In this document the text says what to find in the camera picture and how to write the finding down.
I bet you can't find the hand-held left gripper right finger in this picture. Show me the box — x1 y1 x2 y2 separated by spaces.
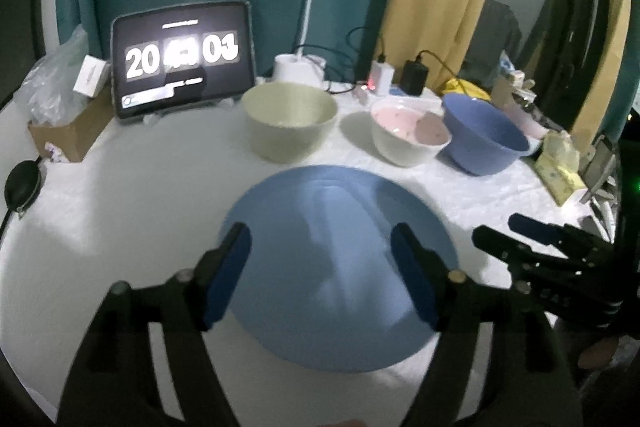
391 223 586 427

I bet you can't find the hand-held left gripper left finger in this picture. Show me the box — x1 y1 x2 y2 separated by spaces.
55 222 253 427

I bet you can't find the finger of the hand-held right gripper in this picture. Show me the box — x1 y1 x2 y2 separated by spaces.
507 213 608 258
472 225 566 280

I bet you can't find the large blue plate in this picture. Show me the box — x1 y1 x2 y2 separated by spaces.
219 164 461 374

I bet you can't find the cream bowl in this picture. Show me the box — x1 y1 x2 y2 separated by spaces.
241 82 338 165

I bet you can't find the pink speckled white bowl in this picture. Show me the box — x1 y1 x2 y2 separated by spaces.
370 99 452 168

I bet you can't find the person's right hand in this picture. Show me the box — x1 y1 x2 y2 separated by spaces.
577 336 621 370

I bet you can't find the person's left hand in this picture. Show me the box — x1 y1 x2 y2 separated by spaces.
315 417 373 427

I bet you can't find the yellow tissue box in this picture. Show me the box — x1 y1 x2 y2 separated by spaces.
535 129 586 208

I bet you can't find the pink metal-lined bowl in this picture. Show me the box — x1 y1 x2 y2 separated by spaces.
510 102 547 138

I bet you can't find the white basket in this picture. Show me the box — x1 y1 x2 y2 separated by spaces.
492 71 536 108

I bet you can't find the yellow wipes pack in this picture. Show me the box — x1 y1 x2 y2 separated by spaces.
442 78 491 102

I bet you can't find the black charger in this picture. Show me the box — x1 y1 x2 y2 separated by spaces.
402 59 426 96

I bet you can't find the white power strip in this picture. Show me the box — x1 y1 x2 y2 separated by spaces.
350 82 441 105

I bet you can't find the narrow yellow curtain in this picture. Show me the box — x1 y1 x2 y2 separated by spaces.
570 0 632 148

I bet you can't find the white charger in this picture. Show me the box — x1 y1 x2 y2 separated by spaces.
370 59 395 96

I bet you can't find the cardboard box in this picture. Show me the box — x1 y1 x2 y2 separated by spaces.
27 89 118 164

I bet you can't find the black round device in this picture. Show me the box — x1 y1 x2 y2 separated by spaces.
4 159 43 218

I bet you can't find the tablet with clock display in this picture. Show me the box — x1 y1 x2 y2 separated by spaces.
110 0 258 125

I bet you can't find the small white box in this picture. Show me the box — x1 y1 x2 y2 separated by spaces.
72 55 108 98

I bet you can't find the clear plastic bag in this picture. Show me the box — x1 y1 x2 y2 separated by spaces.
12 24 108 128

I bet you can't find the black charger cable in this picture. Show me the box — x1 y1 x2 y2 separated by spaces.
417 49 463 82
344 26 388 64

